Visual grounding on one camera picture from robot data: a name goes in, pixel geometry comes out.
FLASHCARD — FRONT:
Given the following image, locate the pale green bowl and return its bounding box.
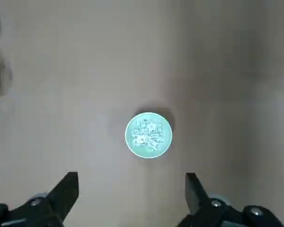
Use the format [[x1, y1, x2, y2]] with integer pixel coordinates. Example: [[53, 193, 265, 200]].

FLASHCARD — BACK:
[[124, 113, 173, 159]]

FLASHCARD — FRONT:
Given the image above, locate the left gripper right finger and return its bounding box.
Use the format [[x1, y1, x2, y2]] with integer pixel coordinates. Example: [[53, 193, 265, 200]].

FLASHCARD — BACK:
[[179, 173, 284, 227]]

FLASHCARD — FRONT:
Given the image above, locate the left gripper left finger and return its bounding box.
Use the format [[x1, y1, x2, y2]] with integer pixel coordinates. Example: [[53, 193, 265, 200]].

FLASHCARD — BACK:
[[0, 172, 80, 227]]

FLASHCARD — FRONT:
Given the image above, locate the clear ice cubes heap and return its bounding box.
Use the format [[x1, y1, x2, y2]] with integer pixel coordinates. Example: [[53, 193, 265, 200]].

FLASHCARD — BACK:
[[132, 119, 165, 149]]

